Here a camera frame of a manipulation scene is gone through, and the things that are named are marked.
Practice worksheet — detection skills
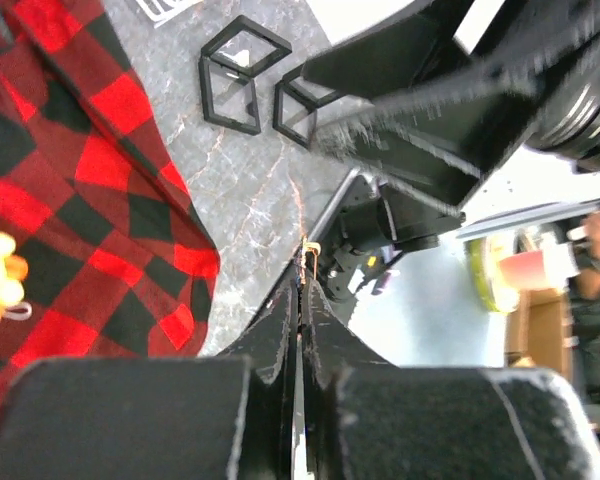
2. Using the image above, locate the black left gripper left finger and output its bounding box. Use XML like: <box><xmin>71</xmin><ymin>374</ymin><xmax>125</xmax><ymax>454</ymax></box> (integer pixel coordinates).
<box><xmin>219</xmin><ymin>280</ymin><xmax>299</xmax><ymax>479</ymax></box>

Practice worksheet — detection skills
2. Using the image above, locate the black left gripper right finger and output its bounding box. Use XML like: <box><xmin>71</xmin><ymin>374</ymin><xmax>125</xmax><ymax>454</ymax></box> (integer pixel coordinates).
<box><xmin>299</xmin><ymin>279</ymin><xmax>396</xmax><ymax>479</ymax></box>

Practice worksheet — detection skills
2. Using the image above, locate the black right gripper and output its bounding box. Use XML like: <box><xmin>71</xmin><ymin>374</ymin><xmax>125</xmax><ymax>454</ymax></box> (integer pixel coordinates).
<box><xmin>301</xmin><ymin>1</ymin><xmax>600</xmax><ymax>210</ymax></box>

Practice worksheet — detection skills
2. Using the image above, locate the red black plaid shirt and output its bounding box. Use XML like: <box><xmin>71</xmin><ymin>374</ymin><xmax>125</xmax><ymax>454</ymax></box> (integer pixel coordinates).
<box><xmin>0</xmin><ymin>1</ymin><xmax>220</xmax><ymax>406</ymax></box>

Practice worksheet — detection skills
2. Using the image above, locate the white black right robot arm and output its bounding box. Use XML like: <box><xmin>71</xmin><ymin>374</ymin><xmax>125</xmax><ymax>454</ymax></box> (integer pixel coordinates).
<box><xmin>301</xmin><ymin>1</ymin><xmax>600</xmax><ymax>216</ymax></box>

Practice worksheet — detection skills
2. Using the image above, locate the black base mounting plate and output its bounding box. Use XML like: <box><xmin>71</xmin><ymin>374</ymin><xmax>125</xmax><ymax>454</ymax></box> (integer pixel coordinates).
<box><xmin>249</xmin><ymin>169</ymin><xmax>466</xmax><ymax>311</ymax></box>

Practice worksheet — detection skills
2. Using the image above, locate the pink cup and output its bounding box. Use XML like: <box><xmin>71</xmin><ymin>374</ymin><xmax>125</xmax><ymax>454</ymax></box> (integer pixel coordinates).
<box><xmin>498</xmin><ymin>250</ymin><xmax>551</xmax><ymax>290</ymax></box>

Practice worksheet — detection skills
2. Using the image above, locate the brown cardboard box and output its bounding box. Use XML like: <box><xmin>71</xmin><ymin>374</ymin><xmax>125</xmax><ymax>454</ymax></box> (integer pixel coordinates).
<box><xmin>504</xmin><ymin>289</ymin><xmax>572</xmax><ymax>381</ymax></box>

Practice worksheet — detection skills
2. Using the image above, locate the seated person in background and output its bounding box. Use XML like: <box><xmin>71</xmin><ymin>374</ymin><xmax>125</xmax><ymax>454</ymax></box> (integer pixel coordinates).
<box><xmin>569</xmin><ymin>211</ymin><xmax>600</xmax><ymax>405</ymax></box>

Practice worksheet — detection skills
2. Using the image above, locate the black wire frame stand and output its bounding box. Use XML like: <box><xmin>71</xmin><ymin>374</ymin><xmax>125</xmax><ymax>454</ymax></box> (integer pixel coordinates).
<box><xmin>272</xmin><ymin>64</ymin><xmax>343</xmax><ymax>149</ymax></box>
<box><xmin>198</xmin><ymin>15</ymin><xmax>292</xmax><ymax>136</ymax></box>

